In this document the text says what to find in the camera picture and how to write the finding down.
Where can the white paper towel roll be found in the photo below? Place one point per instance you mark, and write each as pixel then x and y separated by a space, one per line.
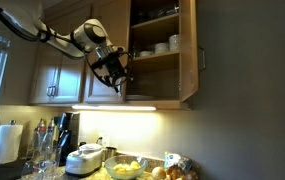
pixel 8 143

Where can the clear glass tumbler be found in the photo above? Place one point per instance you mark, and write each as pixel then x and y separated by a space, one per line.
pixel 135 52

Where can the pale wooden cabinet door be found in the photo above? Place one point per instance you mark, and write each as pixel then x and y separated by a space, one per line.
pixel 43 73
pixel 70 80

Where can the white wall outlet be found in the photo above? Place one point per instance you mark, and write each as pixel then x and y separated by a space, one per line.
pixel 105 140

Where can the wooden wall cabinet frame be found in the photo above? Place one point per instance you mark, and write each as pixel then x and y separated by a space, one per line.
pixel 155 57

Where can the dark counter mat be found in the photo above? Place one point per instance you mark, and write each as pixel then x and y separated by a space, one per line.
pixel 5 170

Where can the dark capped bottle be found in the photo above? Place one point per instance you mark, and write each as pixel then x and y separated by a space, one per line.
pixel 51 124

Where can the brown baked goods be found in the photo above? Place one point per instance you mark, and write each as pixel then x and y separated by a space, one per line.
pixel 182 174

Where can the clear glass bowl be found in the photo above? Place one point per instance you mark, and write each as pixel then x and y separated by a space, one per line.
pixel 110 165

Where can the plastic bread bag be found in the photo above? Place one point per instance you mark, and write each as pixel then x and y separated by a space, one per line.
pixel 173 159

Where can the red capped bottle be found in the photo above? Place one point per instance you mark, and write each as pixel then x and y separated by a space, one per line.
pixel 41 126

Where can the narrow wooden cabinet door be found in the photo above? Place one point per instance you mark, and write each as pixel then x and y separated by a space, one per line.
pixel 98 91

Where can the steel canister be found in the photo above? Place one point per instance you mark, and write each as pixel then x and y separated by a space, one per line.
pixel 110 153

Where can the white rice cooker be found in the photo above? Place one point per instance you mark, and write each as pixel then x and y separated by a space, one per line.
pixel 83 161

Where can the short white bowl stack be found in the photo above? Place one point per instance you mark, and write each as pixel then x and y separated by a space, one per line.
pixel 161 48

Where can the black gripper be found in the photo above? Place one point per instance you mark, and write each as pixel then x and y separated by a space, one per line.
pixel 112 66

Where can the under-cabinet strip light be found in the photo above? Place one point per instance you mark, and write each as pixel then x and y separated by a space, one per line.
pixel 115 108

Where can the round yellow onion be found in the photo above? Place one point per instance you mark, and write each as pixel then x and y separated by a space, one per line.
pixel 158 173

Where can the tall white bowl stack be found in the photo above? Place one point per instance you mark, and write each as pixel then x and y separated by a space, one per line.
pixel 174 42

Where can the wide wooden cabinet door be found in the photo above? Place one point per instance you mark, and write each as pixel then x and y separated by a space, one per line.
pixel 188 50

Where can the black coffee maker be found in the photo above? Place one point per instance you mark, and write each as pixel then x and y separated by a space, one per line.
pixel 70 130

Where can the yellow food pieces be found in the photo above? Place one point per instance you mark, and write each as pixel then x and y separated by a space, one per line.
pixel 127 166

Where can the clear plastic bottle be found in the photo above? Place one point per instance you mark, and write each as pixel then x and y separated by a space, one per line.
pixel 35 143
pixel 47 143

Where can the glassware row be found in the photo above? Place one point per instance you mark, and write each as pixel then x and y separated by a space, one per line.
pixel 162 11

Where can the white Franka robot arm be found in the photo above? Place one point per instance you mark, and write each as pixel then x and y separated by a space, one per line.
pixel 88 33

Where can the clear drinking glass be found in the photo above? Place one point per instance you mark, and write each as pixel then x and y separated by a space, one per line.
pixel 45 169
pixel 27 170

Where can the small white dish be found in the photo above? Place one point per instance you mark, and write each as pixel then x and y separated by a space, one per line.
pixel 146 53

